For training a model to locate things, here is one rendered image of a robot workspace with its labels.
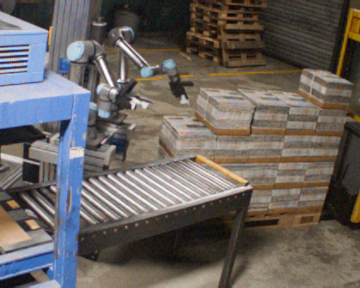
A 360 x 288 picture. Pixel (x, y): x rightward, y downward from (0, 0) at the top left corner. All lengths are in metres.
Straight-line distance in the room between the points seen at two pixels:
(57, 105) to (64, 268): 0.72
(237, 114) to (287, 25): 8.04
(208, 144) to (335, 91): 1.15
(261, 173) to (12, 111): 2.76
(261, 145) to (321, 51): 7.35
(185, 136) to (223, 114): 0.31
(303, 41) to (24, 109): 10.07
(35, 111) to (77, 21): 1.77
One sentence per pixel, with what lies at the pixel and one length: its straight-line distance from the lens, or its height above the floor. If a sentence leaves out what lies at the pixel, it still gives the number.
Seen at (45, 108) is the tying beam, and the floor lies 1.51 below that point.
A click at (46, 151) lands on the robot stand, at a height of 0.73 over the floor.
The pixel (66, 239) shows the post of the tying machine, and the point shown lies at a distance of 2.27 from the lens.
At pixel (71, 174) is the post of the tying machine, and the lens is 2.13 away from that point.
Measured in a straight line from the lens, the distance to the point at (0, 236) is 2.52.
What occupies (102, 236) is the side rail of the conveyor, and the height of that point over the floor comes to 0.76.
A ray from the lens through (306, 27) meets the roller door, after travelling 11.69.
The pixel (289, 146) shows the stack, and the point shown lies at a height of 0.74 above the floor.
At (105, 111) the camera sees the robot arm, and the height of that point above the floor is 1.10.
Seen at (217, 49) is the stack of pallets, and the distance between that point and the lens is 10.37.
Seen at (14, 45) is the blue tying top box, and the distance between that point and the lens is 2.03.
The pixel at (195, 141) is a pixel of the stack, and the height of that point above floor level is 0.77.
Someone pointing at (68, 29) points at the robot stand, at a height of 1.48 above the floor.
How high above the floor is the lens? 2.13
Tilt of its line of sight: 21 degrees down
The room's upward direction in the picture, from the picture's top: 9 degrees clockwise
